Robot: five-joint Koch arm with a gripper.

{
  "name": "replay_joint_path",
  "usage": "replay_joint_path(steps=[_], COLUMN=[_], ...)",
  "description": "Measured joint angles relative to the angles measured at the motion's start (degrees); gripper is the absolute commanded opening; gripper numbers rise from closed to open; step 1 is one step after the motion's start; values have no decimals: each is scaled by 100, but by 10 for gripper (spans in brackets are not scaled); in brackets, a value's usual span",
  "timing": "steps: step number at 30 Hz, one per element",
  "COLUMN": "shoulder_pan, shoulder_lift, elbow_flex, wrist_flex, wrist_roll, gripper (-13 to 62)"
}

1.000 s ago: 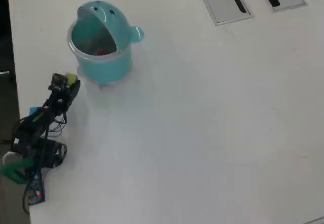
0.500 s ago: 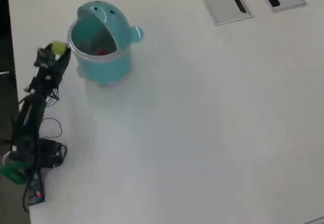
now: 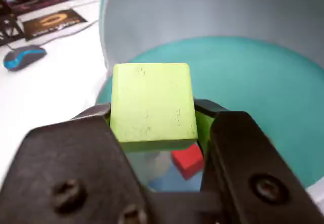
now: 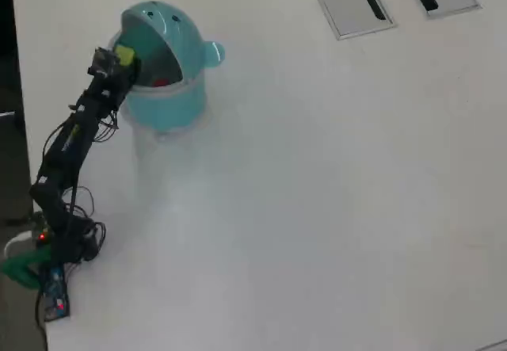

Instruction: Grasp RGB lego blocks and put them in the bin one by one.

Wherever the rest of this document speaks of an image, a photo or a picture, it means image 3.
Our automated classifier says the brown mouse pad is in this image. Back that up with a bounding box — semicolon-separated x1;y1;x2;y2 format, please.
22;8;88;41

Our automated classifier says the teal whale-shaped bin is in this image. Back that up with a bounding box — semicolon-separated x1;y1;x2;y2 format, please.
96;0;324;192

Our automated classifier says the black metal stand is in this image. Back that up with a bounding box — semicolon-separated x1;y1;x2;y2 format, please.
0;0;26;47

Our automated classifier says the red lego block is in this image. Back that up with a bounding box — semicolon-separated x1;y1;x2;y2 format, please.
171;143;205;181

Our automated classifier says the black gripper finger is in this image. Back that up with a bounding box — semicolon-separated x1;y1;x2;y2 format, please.
194;98;324;224
0;102;152;224

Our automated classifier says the grey and blue computer mouse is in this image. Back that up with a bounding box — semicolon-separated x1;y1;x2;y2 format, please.
3;44;48;72

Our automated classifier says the dark purple mat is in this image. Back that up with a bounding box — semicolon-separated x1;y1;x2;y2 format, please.
11;0;69;15

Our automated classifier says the green lego block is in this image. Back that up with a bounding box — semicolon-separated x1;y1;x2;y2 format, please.
109;62;198;154

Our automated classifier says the grey mouse cable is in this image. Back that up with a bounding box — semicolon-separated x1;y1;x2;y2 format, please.
5;19;102;50

